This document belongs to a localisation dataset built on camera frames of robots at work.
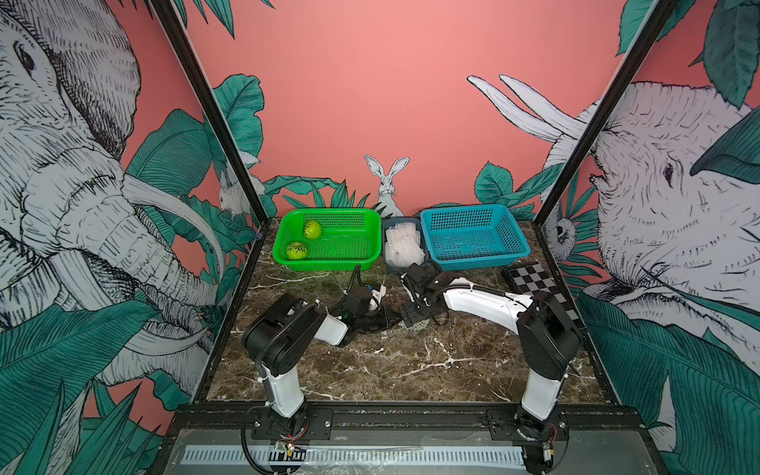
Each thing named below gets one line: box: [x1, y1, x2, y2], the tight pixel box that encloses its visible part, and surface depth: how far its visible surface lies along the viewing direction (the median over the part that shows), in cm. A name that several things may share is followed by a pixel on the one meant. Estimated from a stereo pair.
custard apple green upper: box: [302, 219, 322, 241], surface depth 113 cm
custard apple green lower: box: [285, 241, 307, 261], surface depth 103 cm
